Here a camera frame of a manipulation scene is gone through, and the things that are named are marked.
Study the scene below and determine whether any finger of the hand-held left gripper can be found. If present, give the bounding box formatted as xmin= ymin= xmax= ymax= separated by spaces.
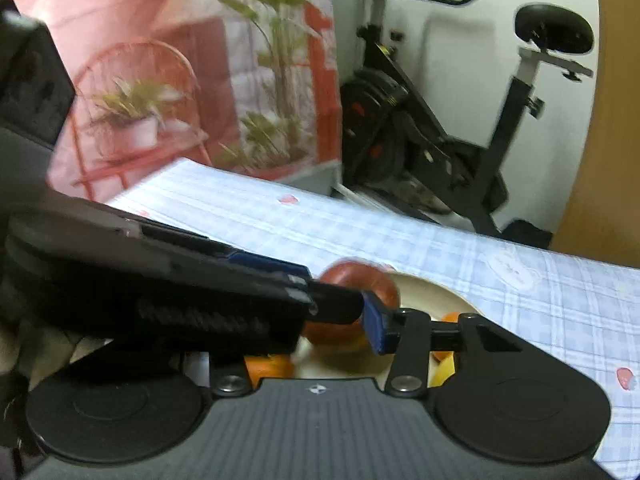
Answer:
xmin=287 ymin=280 xmax=365 ymax=325
xmin=227 ymin=251 xmax=313 ymax=286

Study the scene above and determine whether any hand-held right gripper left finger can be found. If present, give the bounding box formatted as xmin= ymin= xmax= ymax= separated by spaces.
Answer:
xmin=209 ymin=352 xmax=252 ymax=397

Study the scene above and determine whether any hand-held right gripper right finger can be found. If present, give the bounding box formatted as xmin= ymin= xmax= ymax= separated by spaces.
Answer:
xmin=361 ymin=290 xmax=526 ymax=398

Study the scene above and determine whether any red apple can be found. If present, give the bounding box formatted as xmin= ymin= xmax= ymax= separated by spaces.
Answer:
xmin=301 ymin=258 xmax=402 ymax=348

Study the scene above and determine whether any orange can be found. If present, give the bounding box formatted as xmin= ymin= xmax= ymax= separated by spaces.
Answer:
xmin=245 ymin=354 xmax=296 ymax=387
xmin=430 ymin=311 xmax=463 ymax=362

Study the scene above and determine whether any beige plate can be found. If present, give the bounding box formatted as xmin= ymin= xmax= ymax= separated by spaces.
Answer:
xmin=292 ymin=272 xmax=488 ymax=387

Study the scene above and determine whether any yellow lemon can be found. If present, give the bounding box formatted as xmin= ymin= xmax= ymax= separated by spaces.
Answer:
xmin=429 ymin=352 xmax=457 ymax=389

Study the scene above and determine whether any blue plaid tablecloth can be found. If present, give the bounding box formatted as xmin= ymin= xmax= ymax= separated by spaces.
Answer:
xmin=107 ymin=157 xmax=640 ymax=478

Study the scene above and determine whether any black exercise bike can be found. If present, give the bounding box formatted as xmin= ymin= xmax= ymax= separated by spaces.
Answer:
xmin=329 ymin=0 xmax=597 ymax=251

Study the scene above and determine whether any pink printed backdrop cloth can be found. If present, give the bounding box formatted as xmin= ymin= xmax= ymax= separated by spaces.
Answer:
xmin=0 ymin=0 xmax=345 ymax=202

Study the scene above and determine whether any brown wooden panel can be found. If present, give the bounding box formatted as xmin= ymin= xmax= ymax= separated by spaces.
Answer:
xmin=550 ymin=0 xmax=640 ymax=272

